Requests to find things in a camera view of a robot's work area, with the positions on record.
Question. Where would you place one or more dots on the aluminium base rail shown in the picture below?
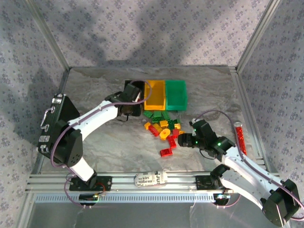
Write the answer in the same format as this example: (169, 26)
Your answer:
(123, 181)

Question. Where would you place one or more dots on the white label tag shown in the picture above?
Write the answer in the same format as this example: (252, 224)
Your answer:
(149, 179)

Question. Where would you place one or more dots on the yellow half-round lego piece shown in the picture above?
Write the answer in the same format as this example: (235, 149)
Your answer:
(165, 133)

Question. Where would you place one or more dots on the green plastic bin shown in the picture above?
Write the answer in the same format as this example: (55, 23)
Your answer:
(175, 97)

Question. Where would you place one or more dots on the aluminium frame post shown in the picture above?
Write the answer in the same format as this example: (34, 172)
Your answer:
(49, 35)
(257, 35)

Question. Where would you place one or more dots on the black plastic bin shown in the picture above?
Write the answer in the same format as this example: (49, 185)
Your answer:
(138, 112)

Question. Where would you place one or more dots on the red lego brick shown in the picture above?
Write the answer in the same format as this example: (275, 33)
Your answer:
(166, 152)
(172, 142)
(175, 132)
(154, 131)

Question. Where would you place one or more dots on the red glitter tube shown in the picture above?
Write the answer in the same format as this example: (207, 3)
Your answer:
(241, 140)

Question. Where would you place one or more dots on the yellow plastic bin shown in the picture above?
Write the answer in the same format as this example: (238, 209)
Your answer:
(154, 104)

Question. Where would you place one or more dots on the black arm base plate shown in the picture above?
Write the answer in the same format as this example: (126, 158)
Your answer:
(202, 183)
(107, 183)

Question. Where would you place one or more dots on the yellow lego brick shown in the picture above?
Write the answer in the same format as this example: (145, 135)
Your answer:
(147, 126)
(155, 126)
(181, 132)
(164, 123)
(177, 126)

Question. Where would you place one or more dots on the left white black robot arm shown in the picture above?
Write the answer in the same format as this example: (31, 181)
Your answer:
(95, 114)

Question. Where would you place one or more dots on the small black controller board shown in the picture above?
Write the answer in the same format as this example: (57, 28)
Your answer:
(221, 198)
(88, 197)

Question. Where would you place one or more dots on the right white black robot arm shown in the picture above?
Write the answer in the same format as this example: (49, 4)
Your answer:
(244, 171)

